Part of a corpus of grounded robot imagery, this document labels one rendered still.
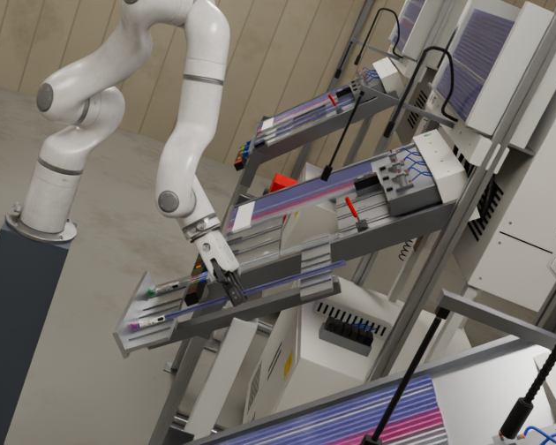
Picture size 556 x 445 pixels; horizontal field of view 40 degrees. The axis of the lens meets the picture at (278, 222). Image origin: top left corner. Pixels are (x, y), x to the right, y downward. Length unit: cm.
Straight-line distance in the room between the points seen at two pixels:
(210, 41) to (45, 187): 65
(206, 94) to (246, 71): 397
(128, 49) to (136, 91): 381
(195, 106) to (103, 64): 33
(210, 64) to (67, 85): 43
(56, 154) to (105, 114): 16
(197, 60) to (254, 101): 403
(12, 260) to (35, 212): 14
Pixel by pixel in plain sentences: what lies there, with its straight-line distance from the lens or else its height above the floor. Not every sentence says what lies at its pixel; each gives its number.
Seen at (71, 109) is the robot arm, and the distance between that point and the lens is 196.
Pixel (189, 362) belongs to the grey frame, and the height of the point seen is 50.
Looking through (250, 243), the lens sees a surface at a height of 78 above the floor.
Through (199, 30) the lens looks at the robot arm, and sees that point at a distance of 168.
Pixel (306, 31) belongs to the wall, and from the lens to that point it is 564.
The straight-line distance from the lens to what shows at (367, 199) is 233.
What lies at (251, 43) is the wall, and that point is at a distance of 561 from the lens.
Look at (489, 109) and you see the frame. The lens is 199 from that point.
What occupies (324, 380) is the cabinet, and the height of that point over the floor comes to 58.
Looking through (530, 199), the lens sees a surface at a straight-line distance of 209.
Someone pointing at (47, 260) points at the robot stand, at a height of 65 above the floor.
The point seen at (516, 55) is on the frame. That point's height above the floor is 159.
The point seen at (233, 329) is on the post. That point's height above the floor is 78.
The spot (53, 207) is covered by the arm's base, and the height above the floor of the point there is 79.
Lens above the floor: 162
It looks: 19 degrees down
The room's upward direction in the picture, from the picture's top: 23 degrees clockwise
